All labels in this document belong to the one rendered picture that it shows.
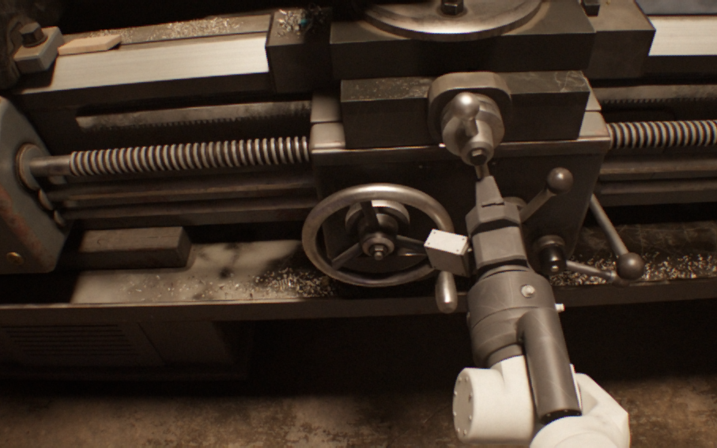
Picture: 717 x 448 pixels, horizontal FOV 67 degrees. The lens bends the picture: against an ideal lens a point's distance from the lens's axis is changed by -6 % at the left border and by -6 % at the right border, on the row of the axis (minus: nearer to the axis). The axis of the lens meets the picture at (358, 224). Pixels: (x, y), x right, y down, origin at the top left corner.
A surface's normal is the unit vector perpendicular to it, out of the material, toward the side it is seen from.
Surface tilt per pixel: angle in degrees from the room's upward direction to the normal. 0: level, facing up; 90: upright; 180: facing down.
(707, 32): 36
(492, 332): 40
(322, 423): 0
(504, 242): 15
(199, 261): 0
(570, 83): 0
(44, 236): 90
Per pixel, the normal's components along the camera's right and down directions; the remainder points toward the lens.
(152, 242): -0.07, -0.66
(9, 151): 1.00, -0.04
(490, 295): -0.63, -0.51
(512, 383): 0.15, -0.66
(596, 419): 0.11, -0.98
